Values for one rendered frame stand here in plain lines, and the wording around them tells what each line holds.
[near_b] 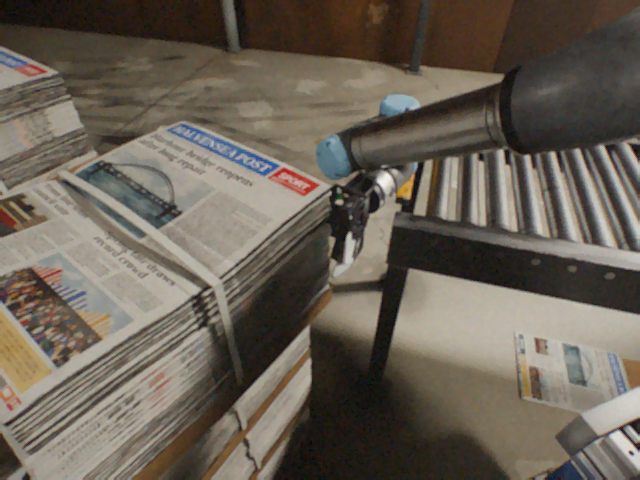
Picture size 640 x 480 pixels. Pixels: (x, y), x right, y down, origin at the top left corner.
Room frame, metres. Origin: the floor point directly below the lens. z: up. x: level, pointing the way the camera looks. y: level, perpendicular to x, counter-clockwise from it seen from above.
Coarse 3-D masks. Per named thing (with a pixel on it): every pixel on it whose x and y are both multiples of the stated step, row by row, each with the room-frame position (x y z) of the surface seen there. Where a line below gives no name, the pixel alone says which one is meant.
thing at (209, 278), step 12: (72, 180) 0.38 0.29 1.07; (96, 192) 0.35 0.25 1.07; (108, 204) 0.33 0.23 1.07; (120, 204) 0.33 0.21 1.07; (132, 216) 0.31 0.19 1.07; (144, 228) 0.29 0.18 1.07; (156, 240) 0.27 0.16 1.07; (168, 240) 0.27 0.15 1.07; (180, 252) 0.26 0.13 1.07; (192, 264) 0.25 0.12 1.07; (204, 276) 0.23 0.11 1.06
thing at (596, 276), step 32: (416, 224) 0.60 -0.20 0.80; (448, 224) 0.60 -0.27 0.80; (416, 256) 0.58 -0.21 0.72; (448, 256) 0.56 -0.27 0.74; (480, 256) 0.55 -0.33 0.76; (512, 256) 0.53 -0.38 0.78; (544, 256) 0.52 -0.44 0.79; (576, 256) 0.51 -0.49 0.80; (608, 256) 0.51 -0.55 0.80; (512, 288) 0.52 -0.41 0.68; (544, 288) 0.51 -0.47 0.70; (576, 288) 0.49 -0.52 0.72; (608, 288) 0.48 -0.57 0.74
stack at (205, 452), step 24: (288, 360) 0.35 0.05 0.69; (264, 384) 0.30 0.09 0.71; (288, 384) 0.35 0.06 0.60; (240, 408) 0.26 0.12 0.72; (288, 408) 0.35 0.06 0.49; (216, 432) 0.22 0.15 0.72; (264, 432) 0.29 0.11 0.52; (192, 456) 0.19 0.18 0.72; (216, 456) 0.20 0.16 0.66; (240, 456) 0.23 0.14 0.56; (264, 456) 0.28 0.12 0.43; (288, 456) 0.33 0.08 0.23
